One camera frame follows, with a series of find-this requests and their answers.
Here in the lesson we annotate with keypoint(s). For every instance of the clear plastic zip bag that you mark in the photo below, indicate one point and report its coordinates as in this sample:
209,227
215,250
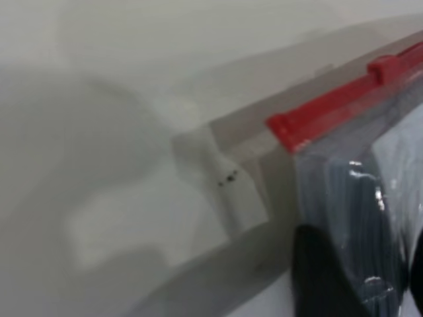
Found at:
357,138

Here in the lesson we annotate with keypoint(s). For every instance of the red zipper slider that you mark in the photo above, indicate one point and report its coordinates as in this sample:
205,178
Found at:
381,69

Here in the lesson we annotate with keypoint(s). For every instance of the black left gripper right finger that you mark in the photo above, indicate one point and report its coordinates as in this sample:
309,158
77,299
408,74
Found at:
417,264

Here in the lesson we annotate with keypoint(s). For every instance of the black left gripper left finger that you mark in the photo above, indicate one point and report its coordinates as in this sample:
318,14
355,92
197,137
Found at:
320,277

